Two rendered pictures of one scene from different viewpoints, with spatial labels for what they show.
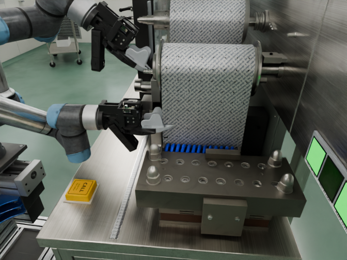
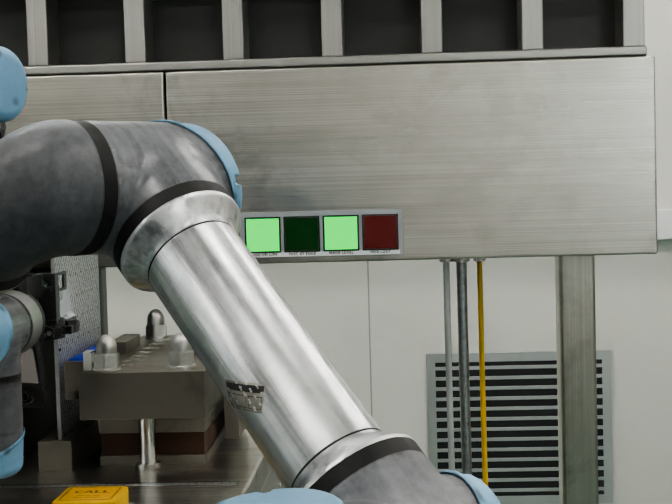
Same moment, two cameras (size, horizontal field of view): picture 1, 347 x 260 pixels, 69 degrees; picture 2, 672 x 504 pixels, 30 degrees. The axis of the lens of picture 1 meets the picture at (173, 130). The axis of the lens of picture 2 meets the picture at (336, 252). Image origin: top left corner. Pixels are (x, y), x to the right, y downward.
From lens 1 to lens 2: 1.71 m
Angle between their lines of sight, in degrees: 90
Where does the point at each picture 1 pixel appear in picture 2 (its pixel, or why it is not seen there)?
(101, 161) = not seen: outside the picture
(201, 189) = not seen: hidden behind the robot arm
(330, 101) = (243, 171)
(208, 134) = (83, 325)
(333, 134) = (272, 196)
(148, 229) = (219, 467)
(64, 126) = (17, 343)
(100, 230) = (217, 491)
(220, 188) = not seen: hidden behind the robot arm
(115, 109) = (38, 284)
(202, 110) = (77, 271)
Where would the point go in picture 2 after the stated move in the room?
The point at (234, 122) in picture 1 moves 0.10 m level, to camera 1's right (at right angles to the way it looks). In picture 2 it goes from (94, 289) to (104, 283)
